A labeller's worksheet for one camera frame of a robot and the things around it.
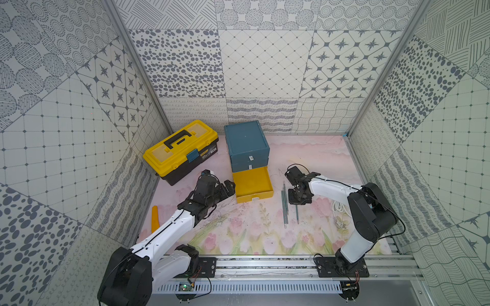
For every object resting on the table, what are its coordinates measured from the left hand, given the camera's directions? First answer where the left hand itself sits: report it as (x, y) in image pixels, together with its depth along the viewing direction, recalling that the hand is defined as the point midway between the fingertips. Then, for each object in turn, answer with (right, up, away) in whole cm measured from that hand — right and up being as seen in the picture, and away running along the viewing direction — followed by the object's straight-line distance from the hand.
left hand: (228, 184), depth 84 cm
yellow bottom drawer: (+11, -2, +13) cm, 18 cm away
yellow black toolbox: (-22, +14, +6) cm, 27 cm away
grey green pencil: (+32, -15, +4) cm, 36 cm away
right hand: (+33, -10, +7) cm, 36 cm away
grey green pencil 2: (+28, -12, +6) cm, 31 cm away
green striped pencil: (+26, -11, +6) cm, 29 cm away
